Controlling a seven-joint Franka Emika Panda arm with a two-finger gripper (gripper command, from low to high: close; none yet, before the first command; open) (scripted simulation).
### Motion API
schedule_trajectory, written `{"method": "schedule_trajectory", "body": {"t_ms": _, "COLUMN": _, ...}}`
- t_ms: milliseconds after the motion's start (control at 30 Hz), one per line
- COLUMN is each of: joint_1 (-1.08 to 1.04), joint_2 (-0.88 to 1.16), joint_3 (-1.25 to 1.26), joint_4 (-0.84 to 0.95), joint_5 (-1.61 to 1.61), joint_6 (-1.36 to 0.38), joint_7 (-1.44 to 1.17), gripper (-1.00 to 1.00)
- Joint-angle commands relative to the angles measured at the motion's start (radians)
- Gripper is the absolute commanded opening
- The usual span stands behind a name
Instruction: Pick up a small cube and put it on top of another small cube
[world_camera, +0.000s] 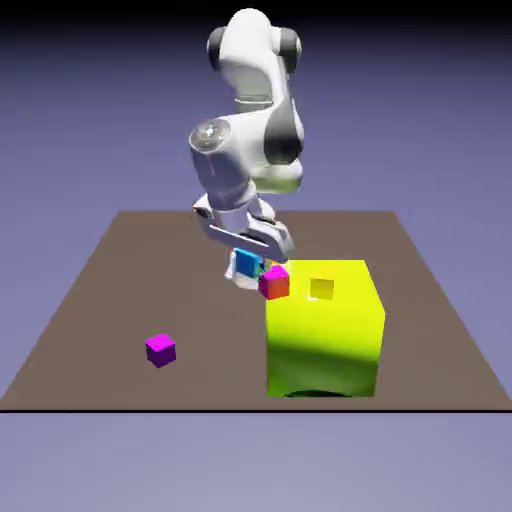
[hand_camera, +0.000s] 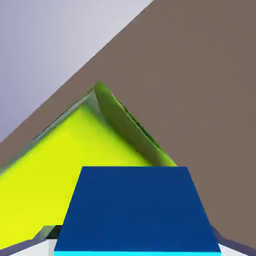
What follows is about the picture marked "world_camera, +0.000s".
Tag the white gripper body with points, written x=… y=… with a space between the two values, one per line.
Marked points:
x=272 y=240

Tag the small yellow cube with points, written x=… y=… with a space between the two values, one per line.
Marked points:
x=322 y=288

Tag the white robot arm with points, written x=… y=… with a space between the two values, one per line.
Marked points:
x=240 y=160

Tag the small purple cube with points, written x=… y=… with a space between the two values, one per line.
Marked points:
x=160 y=351

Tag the large yellow box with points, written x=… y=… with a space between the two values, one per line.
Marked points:
x=328 y=336

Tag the small red cube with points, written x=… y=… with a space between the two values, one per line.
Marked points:
x=276 y=286

